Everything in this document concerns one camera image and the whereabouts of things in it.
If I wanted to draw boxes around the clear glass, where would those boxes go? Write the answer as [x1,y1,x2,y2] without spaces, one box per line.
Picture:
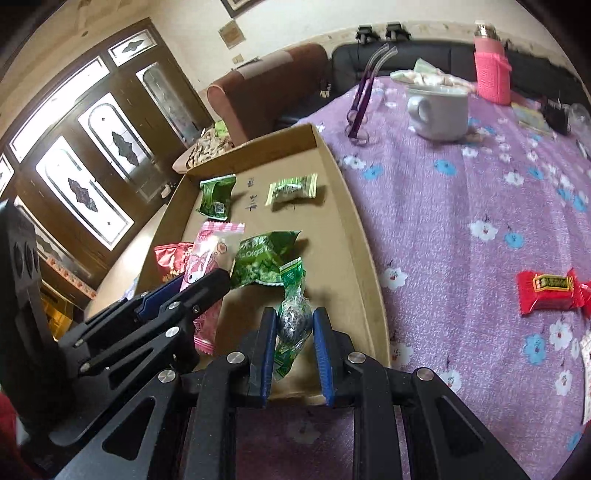
[568,102,591,134]

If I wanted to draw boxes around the brown armchair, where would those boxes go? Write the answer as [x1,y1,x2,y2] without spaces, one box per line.
[206,44,329,146]

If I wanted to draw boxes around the large green snack packet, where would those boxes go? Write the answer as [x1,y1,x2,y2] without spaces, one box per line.
[229,231,302,289]

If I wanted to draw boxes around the dark picture frame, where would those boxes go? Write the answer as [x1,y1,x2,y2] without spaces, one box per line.
[221,0,259,18]

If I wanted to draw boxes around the cardboard box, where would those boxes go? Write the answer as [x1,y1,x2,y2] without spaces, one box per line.
[85,122,391,402]

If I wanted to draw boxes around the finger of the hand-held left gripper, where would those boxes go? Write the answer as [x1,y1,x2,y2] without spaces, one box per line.
[76,268,232,385]
[58,276,186,352]

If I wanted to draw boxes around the patterned cushion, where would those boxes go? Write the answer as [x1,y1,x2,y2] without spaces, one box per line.
[173,121,236,174]

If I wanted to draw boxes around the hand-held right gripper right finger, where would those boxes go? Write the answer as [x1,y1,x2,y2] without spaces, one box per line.
[313,308,532,480]

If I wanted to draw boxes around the red garment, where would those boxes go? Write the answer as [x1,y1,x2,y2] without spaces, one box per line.
[0,392,33,480]

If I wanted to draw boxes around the light green white packet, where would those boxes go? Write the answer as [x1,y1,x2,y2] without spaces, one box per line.
[267,174,319,206]

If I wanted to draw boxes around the white mug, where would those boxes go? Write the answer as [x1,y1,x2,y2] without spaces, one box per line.
[406,84,471,141]

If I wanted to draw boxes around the black sofa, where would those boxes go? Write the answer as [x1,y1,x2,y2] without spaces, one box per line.
[330,39,591,107]

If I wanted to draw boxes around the pink knit sleeve bottle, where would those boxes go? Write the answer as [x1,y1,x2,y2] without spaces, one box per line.
[473,21,513,106]

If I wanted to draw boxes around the purple glasses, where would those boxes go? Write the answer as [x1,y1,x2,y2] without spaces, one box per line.
[345,44,399,144]

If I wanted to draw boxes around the dark red gold print packet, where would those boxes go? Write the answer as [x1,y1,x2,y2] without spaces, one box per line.
[154,242,195,287]

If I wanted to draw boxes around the purple floral tablecloth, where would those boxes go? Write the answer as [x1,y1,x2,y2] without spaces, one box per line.
[235,76,591,480]

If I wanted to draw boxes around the green dark egg packet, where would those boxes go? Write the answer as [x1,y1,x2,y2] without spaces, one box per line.
[272,258,311,381]

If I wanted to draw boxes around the red packet yellow bar label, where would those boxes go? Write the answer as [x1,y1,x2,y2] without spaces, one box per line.
[516,268,581,317]

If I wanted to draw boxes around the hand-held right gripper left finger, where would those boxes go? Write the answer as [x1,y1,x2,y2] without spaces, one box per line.
[55,307,278,480]

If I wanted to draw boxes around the small dark green packet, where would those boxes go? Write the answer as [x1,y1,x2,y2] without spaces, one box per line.
[198,176,237,220]

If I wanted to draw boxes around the white crumpled cloth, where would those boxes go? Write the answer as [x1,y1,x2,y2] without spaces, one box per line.
[390,58,476,90]

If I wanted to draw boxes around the small black container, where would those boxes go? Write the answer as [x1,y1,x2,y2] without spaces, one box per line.
[542,97,571,136]

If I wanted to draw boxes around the long pink snack packet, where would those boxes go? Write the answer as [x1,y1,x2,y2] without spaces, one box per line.
[178,220,245,355]

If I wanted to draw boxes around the tan wall plaque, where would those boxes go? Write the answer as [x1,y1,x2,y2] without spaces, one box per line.
[218,21,244,49]

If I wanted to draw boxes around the wooden door with glass panels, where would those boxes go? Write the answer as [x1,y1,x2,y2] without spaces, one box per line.
[0,18,215,287]

